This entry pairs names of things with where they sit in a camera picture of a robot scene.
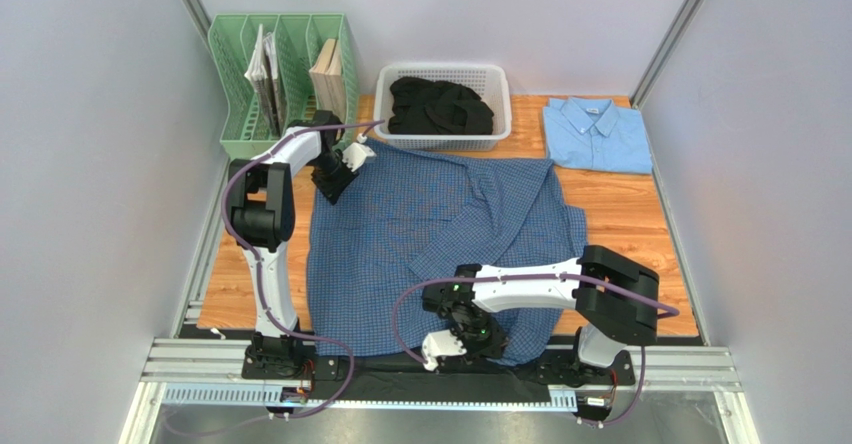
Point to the black garment in basket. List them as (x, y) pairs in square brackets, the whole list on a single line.
[(425, 107)]

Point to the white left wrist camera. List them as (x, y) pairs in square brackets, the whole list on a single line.
[(356, 155)]

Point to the white plastic basket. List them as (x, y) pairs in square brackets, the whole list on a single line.
[(487, 80)]

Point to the white papers in organizer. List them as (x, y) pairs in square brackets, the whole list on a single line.
[(264, 75)]

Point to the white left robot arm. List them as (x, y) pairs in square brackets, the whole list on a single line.
[(258, 210)]

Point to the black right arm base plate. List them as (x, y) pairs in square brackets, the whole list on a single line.
[(561, 367)]

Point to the tan book in organizer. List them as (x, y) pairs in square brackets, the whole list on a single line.
[(327, 78)]

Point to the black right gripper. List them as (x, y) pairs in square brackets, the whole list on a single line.
[(485, 343)]

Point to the aluminium rail frame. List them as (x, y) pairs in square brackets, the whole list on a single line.
[(193, 391)]

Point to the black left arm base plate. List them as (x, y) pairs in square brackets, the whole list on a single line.
[(286, 363)]

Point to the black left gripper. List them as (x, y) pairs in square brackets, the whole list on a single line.
[(333, 191)]

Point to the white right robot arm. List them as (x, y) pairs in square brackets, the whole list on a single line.
[(617, 297)]

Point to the green plastic file organizer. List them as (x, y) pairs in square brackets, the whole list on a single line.
[(299, 38)]

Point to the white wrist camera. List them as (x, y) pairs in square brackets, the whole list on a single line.
[(438, 345), (356, 155)]

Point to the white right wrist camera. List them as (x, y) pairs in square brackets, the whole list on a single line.
[(438, 345)]

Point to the blue checked long sleeve shirt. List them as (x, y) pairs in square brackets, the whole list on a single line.
[(414, 216)]

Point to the folded light blue shirt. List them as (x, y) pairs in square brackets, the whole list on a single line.
[(596, 135)]

